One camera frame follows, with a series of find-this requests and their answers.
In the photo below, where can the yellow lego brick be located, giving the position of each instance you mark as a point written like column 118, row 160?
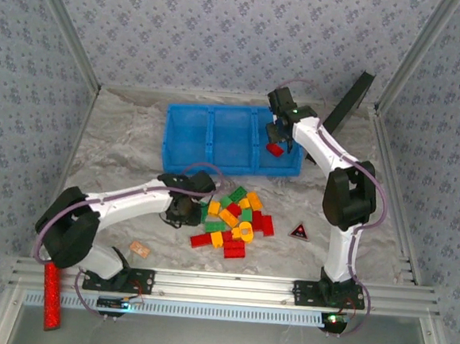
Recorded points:
column 214, row 208
column 244, row 203
column 245, row 233
column 228, row 218
column 216, row 239
column 254, row 201

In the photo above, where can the long red lego brick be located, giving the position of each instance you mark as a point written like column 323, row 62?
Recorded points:
column 200, row 240

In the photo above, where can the blue three-compartment plastic bin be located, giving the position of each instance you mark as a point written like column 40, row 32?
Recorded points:
column 189, row 137

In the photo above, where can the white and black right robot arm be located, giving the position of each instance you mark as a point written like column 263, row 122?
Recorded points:
column 320, row 143

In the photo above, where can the small orange card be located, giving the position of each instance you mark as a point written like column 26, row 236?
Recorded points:
column 140, row 249

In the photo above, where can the black flat board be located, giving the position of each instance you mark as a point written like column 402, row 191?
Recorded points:
column 348, row 105

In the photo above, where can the black triangle with red mark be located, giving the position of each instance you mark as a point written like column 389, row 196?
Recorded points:
column 299, row 232

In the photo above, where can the left circuit board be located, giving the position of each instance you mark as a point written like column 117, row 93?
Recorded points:
column 112, row 303

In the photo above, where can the circuit board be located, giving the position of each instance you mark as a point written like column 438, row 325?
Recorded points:
column 112, row 303
column 334, row 319

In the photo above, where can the red glitter cylinder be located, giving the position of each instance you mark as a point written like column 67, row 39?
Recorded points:
column 52, row 297

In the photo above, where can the right circuit board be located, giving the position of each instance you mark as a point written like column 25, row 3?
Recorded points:
column 334, row 319

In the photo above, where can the aluminium front rail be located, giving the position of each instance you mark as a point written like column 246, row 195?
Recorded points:
column 225, row 287

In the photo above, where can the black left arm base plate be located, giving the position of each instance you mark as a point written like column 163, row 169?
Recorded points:
column 141, row 282

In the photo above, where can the aluminium side rail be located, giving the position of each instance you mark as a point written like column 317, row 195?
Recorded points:
column 74, row 148
column 401, row 233

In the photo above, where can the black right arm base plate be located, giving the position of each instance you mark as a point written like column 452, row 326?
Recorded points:
column 304, row 293

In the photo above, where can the aluminium frame post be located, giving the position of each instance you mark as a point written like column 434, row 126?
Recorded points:
column 415, row 55
column 69, row 28

